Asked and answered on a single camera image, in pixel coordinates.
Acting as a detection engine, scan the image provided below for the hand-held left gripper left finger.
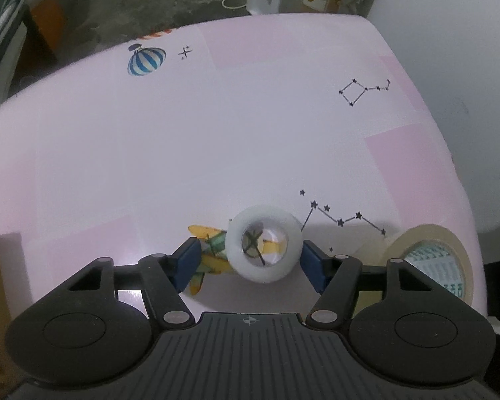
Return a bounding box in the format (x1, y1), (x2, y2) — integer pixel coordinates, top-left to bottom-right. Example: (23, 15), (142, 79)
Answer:
(62, 237), (201, 329)

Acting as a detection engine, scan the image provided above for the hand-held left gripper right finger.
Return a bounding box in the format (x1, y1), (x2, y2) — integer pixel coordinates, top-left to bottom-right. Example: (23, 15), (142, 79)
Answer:
(299, 239), (438, 329)

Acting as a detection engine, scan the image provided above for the small white tape roll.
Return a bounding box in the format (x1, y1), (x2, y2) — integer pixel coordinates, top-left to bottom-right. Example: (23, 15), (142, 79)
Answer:
(226, 205), (303, 285)

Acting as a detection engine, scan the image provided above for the large beige tape roll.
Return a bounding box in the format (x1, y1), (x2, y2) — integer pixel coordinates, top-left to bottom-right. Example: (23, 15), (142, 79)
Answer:
(356, 224), (476, 306)

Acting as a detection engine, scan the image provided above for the wooden bed frame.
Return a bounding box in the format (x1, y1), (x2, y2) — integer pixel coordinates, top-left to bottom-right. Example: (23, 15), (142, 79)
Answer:
(23, 0), (67, 53)

